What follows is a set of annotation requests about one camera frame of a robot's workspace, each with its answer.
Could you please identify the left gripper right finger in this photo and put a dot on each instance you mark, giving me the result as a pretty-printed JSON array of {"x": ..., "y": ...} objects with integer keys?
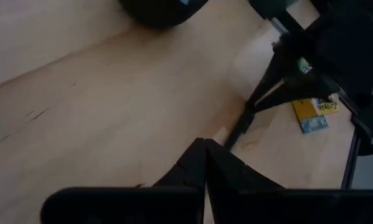
[{"x": 226, "y": 174}]

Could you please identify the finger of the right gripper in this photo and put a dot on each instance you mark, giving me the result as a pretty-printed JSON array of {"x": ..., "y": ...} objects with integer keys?
[
  {"x": 298, "y": 91},
  {"x": 276, "y": 68}
]

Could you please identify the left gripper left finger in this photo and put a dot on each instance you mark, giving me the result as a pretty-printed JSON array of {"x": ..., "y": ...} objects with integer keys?
[{"x": 192, "y": 171}]

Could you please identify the black ballpoint pen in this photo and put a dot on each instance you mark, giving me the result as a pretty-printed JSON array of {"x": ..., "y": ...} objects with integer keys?
[{"x": 239, "y": 127}]

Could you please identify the yellow green crayon box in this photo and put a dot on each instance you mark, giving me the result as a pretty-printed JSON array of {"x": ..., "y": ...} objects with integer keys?
[{"x": 307, "y": 112}]

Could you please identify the succulent plant in black pot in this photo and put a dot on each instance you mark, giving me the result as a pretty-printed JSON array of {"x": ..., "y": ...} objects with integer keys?
[{"x": 161, "y": 12}]

